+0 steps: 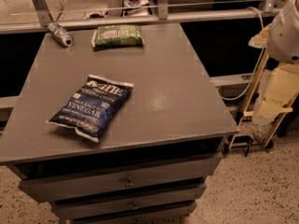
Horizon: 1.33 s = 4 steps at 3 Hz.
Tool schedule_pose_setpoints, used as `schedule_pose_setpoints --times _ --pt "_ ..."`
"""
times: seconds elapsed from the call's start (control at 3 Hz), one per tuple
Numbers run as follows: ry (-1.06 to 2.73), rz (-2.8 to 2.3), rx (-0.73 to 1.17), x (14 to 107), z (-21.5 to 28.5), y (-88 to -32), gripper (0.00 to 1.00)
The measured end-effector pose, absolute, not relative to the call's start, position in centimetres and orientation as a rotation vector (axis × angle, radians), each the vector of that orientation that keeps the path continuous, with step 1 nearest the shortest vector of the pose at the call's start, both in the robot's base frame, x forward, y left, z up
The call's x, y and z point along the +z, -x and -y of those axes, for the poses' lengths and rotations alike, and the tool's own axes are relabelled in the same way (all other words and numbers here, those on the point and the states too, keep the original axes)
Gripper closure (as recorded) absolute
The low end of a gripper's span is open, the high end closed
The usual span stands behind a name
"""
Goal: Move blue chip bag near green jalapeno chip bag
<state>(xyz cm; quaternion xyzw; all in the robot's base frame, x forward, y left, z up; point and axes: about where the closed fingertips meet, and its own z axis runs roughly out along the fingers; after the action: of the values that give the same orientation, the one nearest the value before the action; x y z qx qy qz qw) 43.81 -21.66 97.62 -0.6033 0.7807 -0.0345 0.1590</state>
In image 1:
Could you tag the green jalapeno chip bag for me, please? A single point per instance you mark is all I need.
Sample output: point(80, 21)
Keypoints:
point(117, 35)

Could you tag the grey drawer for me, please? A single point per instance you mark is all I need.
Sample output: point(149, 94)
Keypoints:
point(65, 187)
point(142, 215)
point(130, 202)

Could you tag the top grey drawer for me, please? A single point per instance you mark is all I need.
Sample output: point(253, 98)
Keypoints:
point(65, 187)

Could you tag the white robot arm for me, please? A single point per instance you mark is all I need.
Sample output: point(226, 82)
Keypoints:
point(283, 37)

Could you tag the blue vinegar chip bag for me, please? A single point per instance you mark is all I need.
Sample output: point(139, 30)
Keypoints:
point(89, 110)

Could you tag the bottom grey drawer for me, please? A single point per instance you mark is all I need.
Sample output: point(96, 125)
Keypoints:
point(142, 215)

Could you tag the middle grey drawer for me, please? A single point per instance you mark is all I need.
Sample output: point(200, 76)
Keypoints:
point(130, 202)

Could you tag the grey metal railing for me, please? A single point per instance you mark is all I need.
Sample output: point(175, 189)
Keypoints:
point(27, 16)

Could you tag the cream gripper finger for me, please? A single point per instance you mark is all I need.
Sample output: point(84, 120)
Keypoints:
point(275, 90)
point(260, 40)

